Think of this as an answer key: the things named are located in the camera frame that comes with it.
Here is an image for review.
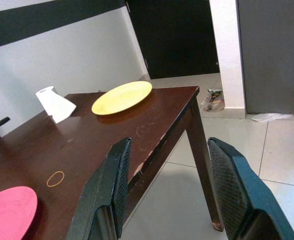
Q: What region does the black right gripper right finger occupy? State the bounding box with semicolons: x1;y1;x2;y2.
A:
207;136;294;240

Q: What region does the crumpled wrapper litter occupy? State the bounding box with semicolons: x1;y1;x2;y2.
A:
199;87;225;113

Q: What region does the black door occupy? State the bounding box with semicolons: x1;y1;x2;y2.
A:
126;0;219;80

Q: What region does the yellow plate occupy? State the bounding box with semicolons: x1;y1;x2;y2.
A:
91;80;153;116

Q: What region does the yellow rubber band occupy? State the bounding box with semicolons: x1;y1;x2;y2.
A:
46;171;65;188

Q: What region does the dark brown wooden table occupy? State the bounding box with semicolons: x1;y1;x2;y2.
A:
0;86;224;240

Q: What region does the grey cabinet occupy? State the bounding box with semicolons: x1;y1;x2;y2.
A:
236;0;294;116

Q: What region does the white plastic bag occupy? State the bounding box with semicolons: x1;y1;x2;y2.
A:
251;112;294;123

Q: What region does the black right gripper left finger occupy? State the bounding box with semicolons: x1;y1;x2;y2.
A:
66;136;133;240

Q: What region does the pink plate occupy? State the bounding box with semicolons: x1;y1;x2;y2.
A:
0;185;39;240

